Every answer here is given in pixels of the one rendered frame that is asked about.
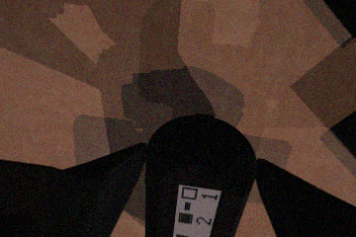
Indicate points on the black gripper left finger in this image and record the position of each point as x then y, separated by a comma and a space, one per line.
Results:
86, 200

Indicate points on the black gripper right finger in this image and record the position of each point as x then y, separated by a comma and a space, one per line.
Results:
296, 208

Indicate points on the dark grey controller unit with green switches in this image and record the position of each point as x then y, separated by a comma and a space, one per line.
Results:
198, 175

